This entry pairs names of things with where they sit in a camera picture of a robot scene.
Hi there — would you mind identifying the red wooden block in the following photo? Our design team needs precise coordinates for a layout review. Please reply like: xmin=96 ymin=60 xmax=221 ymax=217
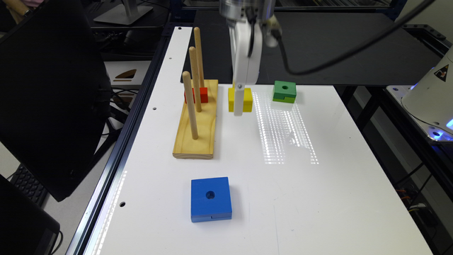
xmin=184 ymin=87 xmax=209 ymax=103

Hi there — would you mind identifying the blue wooden block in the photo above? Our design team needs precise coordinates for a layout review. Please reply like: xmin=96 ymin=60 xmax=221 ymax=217
xmin=190 ymin=177 xmax=232 ymax=222

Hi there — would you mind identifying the wooden peg base board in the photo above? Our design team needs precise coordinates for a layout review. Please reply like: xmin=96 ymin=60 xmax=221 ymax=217
xmin=173 ymin=79 xmax=219 ymax=159

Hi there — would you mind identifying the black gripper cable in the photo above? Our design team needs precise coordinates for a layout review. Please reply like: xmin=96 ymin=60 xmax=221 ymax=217
xmin=246 ymin=0 xmax=436 ymax=77

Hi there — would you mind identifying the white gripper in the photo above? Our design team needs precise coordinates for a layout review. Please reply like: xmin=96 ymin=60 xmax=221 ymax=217
xmin=229 ymin=18 xmax=263 ymax=116

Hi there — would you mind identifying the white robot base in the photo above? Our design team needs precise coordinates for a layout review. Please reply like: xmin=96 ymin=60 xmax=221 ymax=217
xmin=386 ymin=50 xmax=452 ymax=143

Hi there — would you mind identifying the rear wooden peg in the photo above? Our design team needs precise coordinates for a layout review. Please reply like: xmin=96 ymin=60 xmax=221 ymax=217
xmin=193 ymin=27 xmax=205 ymax=88

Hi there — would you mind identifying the front wooden peg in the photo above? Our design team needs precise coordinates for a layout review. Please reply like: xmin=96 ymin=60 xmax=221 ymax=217
xmin=182 ymin=71 xmax=198 ymax=140

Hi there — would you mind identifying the black monitor corner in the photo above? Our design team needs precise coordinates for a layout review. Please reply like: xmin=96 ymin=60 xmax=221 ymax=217
xmin=1 ymin=177 xmax=60 ymax=255

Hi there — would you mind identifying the black monitor back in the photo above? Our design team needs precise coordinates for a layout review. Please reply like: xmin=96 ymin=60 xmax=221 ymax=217
xmin=1 ymin=0 xmax=111 ymax=201

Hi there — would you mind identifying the silver monitor stand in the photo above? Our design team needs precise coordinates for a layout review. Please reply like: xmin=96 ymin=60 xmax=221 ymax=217
xmin=94 ymin=0 xmax=154 ymax=26

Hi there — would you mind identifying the black keyboard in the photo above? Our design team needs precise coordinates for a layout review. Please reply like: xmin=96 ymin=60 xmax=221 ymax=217
xmin=11 ymin=164 xmax=48 ymax=207

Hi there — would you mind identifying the wooden peg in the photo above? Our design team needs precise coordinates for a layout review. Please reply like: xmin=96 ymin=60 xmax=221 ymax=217
xmin=193 ymin=27 xmax=205 ymax=88
xmin=182 ymin=71 xmax=198 ymax=140
xmin=189 ymin=46 xmax=202 ymax=113

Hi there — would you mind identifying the middle wooden peg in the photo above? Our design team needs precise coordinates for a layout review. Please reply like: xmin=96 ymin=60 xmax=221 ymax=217
xmin=189 ymin=46 xmax=202 ymax=113

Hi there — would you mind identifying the yellow wooden block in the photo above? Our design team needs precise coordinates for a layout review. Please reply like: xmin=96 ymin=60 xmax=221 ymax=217
xmin=228 ymin=88 xmax=253 ymax=112

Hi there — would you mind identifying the black mat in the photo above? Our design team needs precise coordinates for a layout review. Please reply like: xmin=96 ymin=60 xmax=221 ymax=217
xmin=194 ymin=11 xmax=440 ymax=86

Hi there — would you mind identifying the green wooden block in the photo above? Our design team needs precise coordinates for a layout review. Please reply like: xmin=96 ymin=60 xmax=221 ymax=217
xmin=273 ymin=81 xmax=297 ymax=103

